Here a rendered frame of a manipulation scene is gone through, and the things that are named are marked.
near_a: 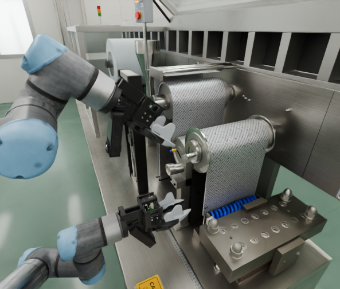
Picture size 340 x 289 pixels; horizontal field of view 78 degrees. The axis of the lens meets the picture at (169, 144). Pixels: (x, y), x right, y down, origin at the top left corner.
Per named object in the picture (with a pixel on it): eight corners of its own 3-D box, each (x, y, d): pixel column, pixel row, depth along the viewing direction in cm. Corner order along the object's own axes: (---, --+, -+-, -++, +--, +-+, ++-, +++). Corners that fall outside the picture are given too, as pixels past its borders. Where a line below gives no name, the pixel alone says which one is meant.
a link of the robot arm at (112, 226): (109, 251, 56) (103, 228, 62) (126, 244, 57) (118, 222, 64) (105, 231, 52) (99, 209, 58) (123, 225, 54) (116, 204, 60)
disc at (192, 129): (184, 159, 76) (185, 120, 69) (185, 158, 76) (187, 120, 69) (207, 182, 64) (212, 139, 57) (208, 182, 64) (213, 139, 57)
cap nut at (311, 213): (301, 214, 72) (305, 204, 70) (308, 210, 74) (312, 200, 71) (311, 221, 69) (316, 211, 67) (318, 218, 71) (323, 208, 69)
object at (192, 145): (184, 136, 67) (196, 144, 61) (190, 135, 68) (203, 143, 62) (184, 157, 70) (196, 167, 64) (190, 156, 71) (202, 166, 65)
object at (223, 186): (202, 215, 73) (206, 171, 64) (253, 195, 82) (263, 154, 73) (203, 215, 73) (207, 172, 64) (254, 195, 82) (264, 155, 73)
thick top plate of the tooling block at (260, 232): (198, 238, 71) (199, 225, 68) (282, 201, 86) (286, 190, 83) (229, 283, 58) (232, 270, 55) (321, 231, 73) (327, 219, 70)
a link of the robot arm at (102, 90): (80, 105, 40) (77, 94, 47) (101, 117, 43) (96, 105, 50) (101, 72, 39) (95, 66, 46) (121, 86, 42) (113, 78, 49)
